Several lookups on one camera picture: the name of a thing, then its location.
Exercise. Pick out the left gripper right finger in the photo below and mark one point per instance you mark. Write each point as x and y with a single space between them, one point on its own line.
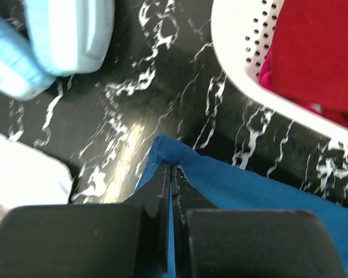
213 242

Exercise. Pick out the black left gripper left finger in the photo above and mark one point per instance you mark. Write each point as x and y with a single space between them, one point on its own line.
128 239

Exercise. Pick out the navy blue t shirt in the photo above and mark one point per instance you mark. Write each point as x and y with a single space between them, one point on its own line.
229 187

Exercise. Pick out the light blue headphones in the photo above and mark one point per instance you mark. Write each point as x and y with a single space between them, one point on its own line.
64 38

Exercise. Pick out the folded red t shirt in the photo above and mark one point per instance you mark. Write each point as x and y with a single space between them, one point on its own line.
307 61

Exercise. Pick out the white plastic basket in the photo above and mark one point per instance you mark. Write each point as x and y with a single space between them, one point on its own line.
242 32

